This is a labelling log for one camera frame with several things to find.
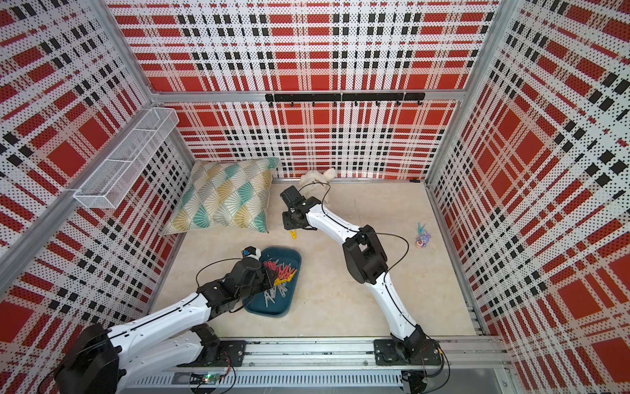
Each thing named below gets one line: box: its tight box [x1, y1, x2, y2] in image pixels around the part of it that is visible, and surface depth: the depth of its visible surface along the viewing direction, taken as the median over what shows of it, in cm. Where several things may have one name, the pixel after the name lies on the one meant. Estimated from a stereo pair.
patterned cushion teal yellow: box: [161, 157, 280, 235], surface depth 96 cm
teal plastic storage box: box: [242, 247, 302, 319], surface depth 85 cm
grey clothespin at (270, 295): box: [264, 287, 277, 308], surface depth 86 cm
